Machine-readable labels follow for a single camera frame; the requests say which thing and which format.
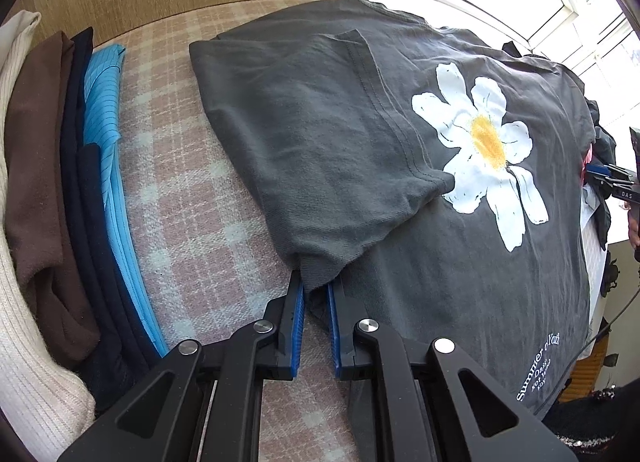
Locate person's black knit jacket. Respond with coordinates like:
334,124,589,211
542,384,640,462

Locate beige knit cardigan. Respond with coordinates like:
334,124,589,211
0,10,96,450

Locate brown folded garment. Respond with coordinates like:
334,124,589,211
4,31,101,370

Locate white garment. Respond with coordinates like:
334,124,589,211
580,187,610,323

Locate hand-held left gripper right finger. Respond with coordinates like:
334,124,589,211
326,282,577,462

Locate navy folded garment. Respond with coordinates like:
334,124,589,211
59,26,156,413

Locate black cable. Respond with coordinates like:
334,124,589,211
565,287,640,383

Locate black t-shirt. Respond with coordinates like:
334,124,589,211
501,41,551,61

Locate white window frame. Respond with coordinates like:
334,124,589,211
360,0,640,93

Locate pink plaid blanket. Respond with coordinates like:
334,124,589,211
30,0,381,462

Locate dark grey shorts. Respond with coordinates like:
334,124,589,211
587,99,620,249

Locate blue folded garment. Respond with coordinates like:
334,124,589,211
82,43,170,359

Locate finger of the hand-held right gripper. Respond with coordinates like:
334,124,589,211
585,175,621,194
585,163,633,181

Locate grey daisy print t-shirt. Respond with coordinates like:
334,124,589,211
189,0,608,423

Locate pink t-shirt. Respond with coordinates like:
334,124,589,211
579,142,595,185

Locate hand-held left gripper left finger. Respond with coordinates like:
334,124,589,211
57,272,307,462

